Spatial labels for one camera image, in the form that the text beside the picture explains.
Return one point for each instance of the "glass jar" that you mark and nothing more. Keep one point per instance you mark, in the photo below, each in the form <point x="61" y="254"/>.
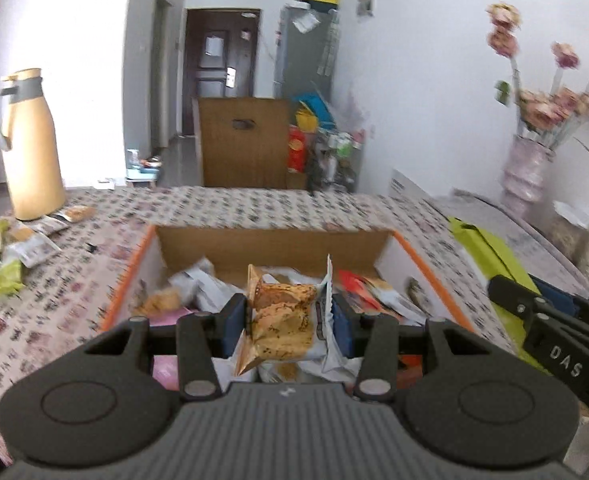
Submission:
<point x="569" y="232"/>

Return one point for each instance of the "pile of white biscuit packets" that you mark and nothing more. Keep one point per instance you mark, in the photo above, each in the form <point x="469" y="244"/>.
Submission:
<point x="194" y="280"/>

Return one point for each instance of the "dark brown entrance door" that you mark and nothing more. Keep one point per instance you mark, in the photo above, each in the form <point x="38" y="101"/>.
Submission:
<point x="199" y="95"/>

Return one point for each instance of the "grey patterned cloth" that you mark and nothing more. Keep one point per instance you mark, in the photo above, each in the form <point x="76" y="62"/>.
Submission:
<point x="534" y="230"/>

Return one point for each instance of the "calligraphy print tablecloth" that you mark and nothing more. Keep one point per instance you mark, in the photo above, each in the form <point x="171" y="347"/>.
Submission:
<point x="64" y="300"/>

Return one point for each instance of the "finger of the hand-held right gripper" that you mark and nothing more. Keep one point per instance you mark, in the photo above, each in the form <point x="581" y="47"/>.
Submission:
<point x="516" y="300"/>
<point x="559" y="299"/>

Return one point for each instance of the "wooden chair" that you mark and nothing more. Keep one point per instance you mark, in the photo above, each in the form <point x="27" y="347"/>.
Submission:
<point x="224" y="160"/>

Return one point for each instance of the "blue and yellow bags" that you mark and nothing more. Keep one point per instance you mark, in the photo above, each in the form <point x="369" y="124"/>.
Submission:
<point x="314" y="112"/>

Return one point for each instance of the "green snack packet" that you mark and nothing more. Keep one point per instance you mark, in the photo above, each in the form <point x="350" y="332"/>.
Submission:
<point x="499" y="255"/>

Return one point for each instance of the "yellow thermos jug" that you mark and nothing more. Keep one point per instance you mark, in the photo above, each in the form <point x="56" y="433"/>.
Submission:
<point x="34" y="160"/>

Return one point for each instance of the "pale blue floor tray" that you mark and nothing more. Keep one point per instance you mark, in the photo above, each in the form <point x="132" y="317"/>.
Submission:
<point x="143" y="172"/>

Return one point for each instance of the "door notice paper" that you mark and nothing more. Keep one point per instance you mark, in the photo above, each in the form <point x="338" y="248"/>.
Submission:
<point x="213" y="46"/>

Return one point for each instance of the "small green packet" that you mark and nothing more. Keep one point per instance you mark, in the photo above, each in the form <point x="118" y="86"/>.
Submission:
<point x="8" y="279"/>

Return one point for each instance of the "dried pink roses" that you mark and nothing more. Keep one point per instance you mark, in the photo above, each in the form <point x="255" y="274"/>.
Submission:
<point x="544" y="107"/>

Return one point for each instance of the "paper note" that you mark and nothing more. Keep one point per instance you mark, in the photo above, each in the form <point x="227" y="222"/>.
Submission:
<point x="305" y="21"/>

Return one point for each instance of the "grey printed snack packet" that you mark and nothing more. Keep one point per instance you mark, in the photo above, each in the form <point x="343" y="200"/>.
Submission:
<point x="32" y="252"/>

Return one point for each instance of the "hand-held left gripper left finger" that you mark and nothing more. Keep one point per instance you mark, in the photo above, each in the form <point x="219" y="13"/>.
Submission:
<point x="235" y="325"/>

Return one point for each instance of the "pink snack packet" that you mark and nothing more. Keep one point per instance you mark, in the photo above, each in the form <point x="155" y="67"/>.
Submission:
<point x="167" y="370"/>

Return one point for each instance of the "red cartoon snack packet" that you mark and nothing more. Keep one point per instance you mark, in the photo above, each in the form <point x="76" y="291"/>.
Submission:
<point x="357" y="285"/>

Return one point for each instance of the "grey side door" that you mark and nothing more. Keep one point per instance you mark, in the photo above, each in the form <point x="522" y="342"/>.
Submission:
<point x="162" y="75"/>

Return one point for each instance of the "pink ribbed vase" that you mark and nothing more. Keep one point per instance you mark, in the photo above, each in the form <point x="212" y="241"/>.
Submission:
<point x="526" y="175"/>

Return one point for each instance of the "biscuit snack packet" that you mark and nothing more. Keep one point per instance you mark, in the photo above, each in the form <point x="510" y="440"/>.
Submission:
<point x="77" y="214"/>
<point x="279" y="320"/>

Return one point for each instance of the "grey refrigerator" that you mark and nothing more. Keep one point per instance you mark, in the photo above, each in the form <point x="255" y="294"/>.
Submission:
<point x="297" y="65"/>

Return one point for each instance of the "orange cardboard box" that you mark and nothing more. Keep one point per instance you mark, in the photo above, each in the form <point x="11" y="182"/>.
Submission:
<point x="274" y="245"/>

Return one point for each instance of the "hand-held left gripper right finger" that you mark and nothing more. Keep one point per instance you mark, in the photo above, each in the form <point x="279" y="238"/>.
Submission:
<point x="342" y="327"/>

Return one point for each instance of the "trolley rack with bottles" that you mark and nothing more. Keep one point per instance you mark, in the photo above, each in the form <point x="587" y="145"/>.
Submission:
<point x="337" y="160"/>

